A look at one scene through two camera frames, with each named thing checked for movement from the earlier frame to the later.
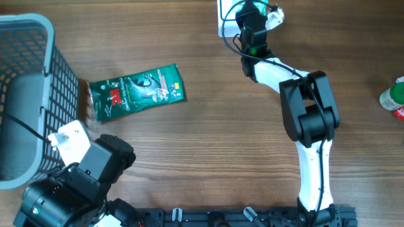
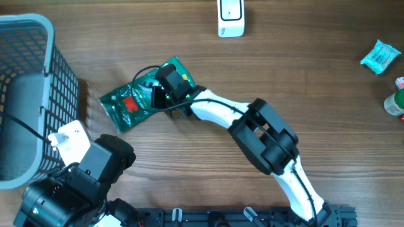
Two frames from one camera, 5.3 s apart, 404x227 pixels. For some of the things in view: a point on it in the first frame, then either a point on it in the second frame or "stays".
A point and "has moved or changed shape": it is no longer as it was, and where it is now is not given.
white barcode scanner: (226, 12) stays
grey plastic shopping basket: (38, 87) stays
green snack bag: (126, 93) has moved or changed shape
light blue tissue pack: (262, 7) -> (380, 57)
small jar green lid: (392, 98) has moved or changed shape
